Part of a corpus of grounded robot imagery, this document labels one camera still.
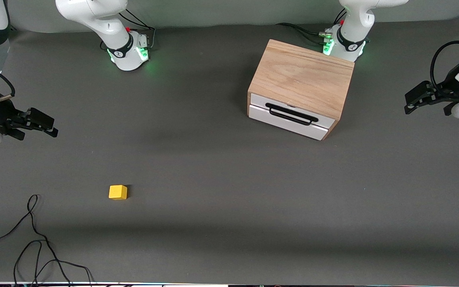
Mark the yellow block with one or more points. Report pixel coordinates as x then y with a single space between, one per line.
117 192

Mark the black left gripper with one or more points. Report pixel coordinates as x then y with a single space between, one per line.
448 91

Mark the wooden drawer cabinet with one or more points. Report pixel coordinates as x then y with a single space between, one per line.
301 75

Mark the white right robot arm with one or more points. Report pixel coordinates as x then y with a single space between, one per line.
110 28

